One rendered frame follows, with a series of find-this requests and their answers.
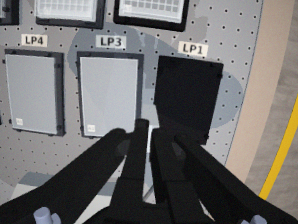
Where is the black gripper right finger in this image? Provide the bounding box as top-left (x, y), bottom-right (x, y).
top-left (148, 105), bottom-right (298, 224)

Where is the white button panel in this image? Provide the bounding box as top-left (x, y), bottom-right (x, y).
top-left (10, 172), bottom-right (154, 224)

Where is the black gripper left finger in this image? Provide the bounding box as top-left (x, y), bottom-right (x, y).
top-left (0, 104), bottom-right (150, 224)

